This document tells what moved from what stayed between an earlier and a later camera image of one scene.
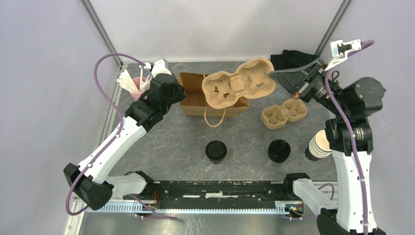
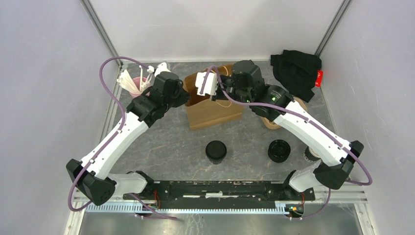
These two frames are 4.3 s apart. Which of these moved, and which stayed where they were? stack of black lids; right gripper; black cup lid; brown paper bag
Moved: right gripper; brown paper bag
Stayed: stack of black lids; black cup lid
